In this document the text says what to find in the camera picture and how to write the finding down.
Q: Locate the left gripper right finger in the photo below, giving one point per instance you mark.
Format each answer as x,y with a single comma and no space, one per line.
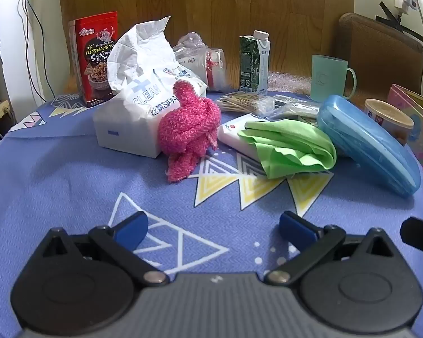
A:
315,245

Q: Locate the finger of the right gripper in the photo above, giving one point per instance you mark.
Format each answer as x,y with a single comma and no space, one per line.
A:
411,232

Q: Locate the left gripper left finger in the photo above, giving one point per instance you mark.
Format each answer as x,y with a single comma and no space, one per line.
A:
117,244

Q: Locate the green cloth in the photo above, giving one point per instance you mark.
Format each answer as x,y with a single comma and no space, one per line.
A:
288,147

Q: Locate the pink fluffy sock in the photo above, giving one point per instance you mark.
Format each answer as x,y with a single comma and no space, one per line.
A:
186,133

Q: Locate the small white tissue packet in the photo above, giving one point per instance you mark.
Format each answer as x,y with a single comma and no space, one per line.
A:
228,134

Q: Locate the silver wipes packet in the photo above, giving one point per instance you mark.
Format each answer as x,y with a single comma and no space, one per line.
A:
288,107

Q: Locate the pink macaron biscuit tin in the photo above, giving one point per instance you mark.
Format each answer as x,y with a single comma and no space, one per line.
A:
412,105

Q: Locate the blue patterned tablecloth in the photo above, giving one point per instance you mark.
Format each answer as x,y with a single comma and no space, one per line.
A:
223,218

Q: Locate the blue plastic case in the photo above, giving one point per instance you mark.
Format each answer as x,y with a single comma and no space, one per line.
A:
359,137

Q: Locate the biscuit can tan lid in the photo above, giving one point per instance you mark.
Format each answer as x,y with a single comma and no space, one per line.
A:
391,119

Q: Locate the green plastic mug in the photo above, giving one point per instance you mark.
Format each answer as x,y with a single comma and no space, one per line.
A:
329,78

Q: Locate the white tissue pack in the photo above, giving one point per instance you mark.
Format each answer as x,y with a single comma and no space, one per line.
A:
141,70

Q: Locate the brown chair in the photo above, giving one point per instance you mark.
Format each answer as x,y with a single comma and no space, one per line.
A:
380,56

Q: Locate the bagged paper cups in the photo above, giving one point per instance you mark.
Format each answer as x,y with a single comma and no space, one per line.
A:
207,63

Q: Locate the green white drink carton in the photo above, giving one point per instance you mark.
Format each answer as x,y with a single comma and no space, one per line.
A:
254,62

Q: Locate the red cereal box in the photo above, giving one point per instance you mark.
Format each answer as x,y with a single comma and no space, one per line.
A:
91,41

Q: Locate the wooden board panel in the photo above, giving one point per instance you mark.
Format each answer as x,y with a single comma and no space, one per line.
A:
298,29

